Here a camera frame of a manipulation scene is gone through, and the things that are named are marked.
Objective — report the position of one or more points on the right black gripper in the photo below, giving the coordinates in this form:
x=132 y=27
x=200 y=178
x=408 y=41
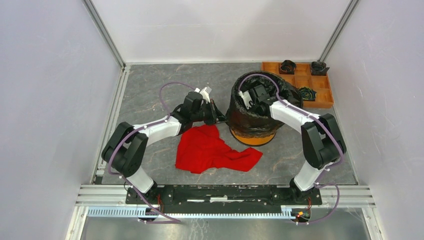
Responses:
x=255 y=105

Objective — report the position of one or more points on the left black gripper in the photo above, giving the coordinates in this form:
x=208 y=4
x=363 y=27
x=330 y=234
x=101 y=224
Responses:
x=216 y=115

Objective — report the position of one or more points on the black trash bag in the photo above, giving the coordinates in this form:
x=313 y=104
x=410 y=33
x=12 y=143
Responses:
x=247 y=123

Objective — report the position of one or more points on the orange trash bin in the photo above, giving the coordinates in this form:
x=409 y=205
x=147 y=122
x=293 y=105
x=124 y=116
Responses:
x=254 y=141

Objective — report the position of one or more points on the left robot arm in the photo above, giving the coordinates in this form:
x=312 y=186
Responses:
x=126 y=147

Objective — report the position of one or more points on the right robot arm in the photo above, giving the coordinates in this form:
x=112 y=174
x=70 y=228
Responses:
x=322 y=141

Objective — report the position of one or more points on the red cloth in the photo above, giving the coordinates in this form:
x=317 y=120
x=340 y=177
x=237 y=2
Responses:
x=201 y=148

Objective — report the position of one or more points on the rolled bag back left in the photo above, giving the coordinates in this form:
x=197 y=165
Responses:
x=287 y=67

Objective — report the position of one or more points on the rolled bag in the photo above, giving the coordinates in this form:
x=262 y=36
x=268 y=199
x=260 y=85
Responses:
x=318 y=68
x=287 y=67
x=307 y=94

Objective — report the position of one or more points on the rolled bag front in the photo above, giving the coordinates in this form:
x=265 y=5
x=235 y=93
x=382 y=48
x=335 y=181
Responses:
x=307 y=94

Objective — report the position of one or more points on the orange compartment tray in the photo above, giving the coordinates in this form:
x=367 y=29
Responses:
x=302 y=78

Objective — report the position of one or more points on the rolled bag back right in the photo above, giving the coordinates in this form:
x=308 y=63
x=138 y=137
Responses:
x=318 y=68

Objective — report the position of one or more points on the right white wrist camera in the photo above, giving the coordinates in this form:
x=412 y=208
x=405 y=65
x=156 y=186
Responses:
x=246 y=99

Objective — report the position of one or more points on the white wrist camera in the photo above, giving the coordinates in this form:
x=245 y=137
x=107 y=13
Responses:
x=205 y=92
x=246 y=99

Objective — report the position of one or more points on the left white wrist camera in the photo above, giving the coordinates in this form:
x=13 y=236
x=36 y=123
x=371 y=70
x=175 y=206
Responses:
x=205 y=92

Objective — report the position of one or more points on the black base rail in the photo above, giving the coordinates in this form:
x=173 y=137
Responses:
x=230 y=200

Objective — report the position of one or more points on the right aluminium corner post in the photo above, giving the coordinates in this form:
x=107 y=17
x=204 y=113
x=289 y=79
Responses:
x=348 y=12

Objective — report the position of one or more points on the aluminium corner post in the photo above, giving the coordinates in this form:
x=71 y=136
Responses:
x=100 y=25
x=348 y=12

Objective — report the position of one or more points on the left aluminium corner post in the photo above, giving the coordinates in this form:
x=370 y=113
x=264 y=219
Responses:
x=100 y=25

